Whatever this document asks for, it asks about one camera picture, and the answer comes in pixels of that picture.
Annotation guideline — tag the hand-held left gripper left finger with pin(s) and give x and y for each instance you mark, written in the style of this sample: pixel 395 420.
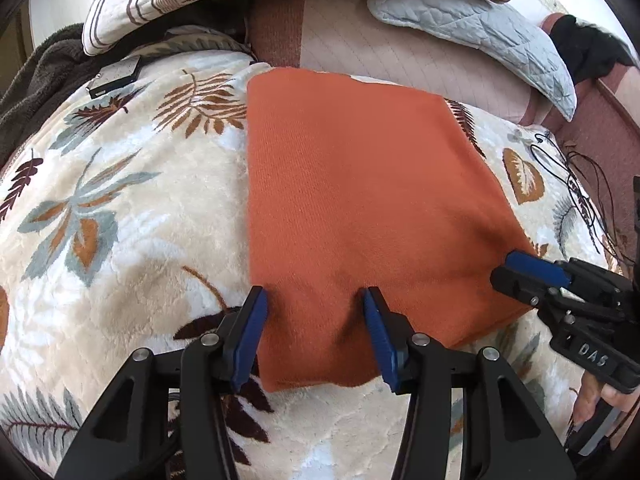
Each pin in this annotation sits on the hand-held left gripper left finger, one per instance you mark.
pixel 250 335

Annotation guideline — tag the person's right hand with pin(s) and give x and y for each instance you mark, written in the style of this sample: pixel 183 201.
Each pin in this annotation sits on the person's right hand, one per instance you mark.
pixel 590 397

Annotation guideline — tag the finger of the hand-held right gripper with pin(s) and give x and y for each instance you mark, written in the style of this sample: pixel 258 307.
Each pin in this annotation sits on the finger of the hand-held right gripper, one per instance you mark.
pixel 537 267
pixel 520 285

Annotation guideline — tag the black cloth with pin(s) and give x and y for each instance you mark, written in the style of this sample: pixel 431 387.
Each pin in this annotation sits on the black cloth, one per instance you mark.
pixel 585 45

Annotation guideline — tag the dark brown fleece blanket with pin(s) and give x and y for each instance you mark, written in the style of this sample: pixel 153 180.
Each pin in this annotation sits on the dark brown fleece blanket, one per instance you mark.
pixel 40 75

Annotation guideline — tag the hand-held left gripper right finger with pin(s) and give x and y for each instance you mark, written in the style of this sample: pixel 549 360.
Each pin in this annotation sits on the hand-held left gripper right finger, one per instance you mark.
pixel 381 335

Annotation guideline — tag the grey quilted pillow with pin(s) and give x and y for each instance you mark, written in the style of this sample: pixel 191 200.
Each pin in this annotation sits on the grey quilted pillow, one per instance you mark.
pixel 475 25

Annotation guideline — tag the cream leaf-print blanket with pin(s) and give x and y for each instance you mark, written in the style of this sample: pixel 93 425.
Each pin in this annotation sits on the cream leaf-print blanket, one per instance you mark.
pixel 125 260

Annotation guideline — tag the small grey flat device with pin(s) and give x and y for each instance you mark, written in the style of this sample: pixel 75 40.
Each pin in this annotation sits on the small grey flat device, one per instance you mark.
pixel 115 77

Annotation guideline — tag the orange shirt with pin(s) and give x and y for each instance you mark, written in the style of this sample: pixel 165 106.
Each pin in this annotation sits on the orange shirt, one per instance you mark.
pixel 360 185

